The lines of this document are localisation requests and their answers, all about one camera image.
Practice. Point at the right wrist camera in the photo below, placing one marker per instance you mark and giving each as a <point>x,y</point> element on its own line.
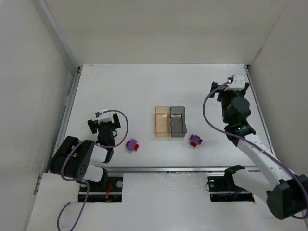
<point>236,83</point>

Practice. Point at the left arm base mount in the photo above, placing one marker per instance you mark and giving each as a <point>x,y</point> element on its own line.
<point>108,191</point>

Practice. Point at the amber transparent container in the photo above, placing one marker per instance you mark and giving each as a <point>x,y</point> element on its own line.
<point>162,122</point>

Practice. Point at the grey transparent container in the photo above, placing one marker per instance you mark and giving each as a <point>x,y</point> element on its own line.
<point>177,122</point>

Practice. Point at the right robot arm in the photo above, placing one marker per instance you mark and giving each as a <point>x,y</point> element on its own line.
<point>284,192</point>

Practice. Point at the aluminium front rail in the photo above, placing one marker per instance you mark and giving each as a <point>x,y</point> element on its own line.
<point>164,169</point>

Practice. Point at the purple lego stack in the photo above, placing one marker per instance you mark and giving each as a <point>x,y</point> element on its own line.
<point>132,144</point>
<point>196,139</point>

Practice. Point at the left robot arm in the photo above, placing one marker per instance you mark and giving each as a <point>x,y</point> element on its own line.
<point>75,159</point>

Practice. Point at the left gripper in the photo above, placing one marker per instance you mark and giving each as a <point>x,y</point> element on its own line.
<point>92,125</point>

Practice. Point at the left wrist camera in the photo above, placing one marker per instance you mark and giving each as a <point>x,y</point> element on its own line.
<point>103,116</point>

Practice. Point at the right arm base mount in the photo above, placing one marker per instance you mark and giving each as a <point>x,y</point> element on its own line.
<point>223,189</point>

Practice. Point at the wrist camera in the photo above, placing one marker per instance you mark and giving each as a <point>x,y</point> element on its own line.
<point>236,83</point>
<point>103,116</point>

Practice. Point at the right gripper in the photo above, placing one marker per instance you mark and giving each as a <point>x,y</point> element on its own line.
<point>214,87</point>

